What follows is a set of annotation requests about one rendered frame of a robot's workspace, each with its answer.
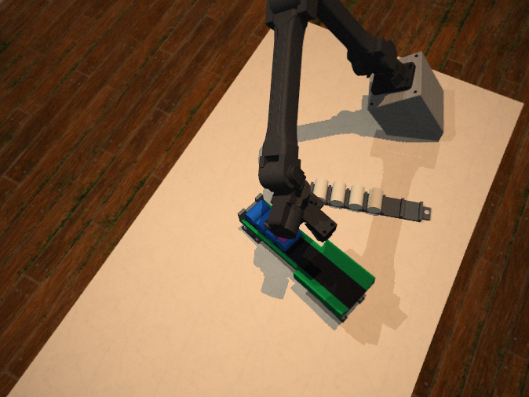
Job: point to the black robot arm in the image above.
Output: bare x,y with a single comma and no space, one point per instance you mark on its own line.
286,178

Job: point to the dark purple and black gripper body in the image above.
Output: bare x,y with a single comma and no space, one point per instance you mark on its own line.
319,204

